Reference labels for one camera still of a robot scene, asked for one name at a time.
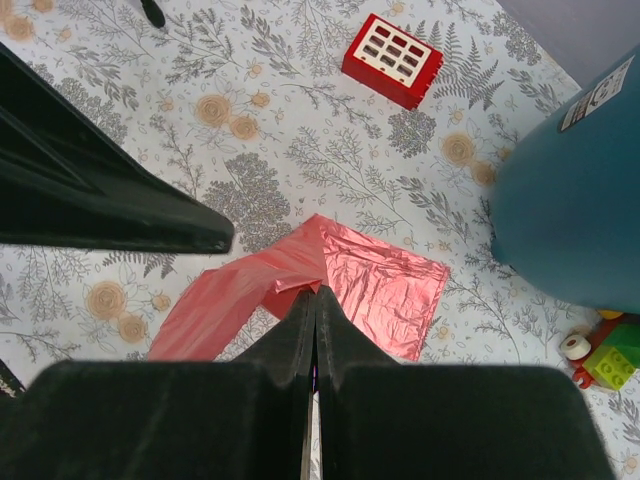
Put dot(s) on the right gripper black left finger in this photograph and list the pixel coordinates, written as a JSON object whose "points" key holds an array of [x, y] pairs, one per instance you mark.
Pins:
{"points": [[248, 418]]}

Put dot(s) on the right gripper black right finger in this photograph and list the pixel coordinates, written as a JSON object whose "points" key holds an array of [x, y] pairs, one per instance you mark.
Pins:
{"points": [[381, 419]]}

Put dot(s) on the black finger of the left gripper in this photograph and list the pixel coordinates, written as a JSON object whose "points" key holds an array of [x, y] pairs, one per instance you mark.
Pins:
{"points": [[64, 183]]}

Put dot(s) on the red plastic trash bag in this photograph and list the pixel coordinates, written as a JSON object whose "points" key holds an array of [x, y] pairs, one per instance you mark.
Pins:
{"points": [[388, 293]]}

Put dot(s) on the teal plastic trash bin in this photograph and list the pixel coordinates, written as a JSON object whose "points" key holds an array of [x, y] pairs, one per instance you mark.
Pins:
{"points": [[565, 205]]}

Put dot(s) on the floral patterned table mat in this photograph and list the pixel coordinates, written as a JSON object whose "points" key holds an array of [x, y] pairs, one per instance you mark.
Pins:
{"points": [[242, 105]]}

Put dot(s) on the colourful toy block car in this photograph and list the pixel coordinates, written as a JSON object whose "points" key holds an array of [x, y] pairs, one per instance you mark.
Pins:
{"points": [[608, 355]]}

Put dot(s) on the red white window toy block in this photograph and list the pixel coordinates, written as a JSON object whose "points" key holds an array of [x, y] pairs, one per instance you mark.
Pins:
{"points": [[392, 62]]}

